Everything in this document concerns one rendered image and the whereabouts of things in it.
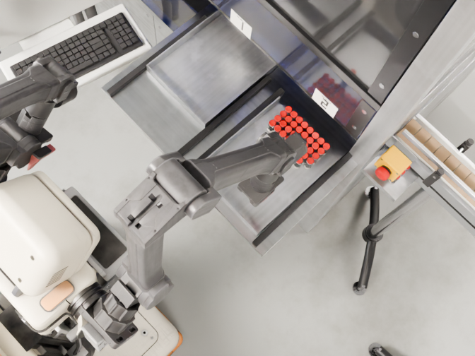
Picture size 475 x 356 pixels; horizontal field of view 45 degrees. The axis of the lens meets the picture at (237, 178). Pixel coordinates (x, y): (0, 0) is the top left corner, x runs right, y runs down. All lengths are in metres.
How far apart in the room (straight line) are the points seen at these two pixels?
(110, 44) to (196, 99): 0.35
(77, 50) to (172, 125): 0.41
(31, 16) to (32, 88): 0.77
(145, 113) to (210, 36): 0.33
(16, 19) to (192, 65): 0.55
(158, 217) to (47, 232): 0.33
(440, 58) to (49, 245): 0.84
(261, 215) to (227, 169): 0.67
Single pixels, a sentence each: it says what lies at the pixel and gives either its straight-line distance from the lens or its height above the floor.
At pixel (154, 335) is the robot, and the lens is 2.21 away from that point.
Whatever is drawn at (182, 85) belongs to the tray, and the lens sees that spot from 1.80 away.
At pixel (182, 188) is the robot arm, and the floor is 1.63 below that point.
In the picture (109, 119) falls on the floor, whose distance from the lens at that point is 2.74.
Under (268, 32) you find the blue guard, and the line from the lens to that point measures 1.65.
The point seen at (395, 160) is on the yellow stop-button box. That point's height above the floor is 1.03.
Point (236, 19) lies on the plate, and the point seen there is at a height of 1.03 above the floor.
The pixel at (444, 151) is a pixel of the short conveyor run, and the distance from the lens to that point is 1.81.
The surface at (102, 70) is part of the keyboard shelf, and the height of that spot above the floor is 0.80.
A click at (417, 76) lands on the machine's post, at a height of 1.40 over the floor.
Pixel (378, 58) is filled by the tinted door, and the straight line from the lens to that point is 1.38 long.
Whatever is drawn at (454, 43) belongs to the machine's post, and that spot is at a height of 1.56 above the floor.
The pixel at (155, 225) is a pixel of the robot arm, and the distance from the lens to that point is 0.89.
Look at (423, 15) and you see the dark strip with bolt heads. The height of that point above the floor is 1.56.
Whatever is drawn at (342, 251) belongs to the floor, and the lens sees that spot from 2.60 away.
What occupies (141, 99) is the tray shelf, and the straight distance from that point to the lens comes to 1.78.
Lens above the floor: 2.48
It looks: 71 degrees down
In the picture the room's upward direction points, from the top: 13 degrees clockwise
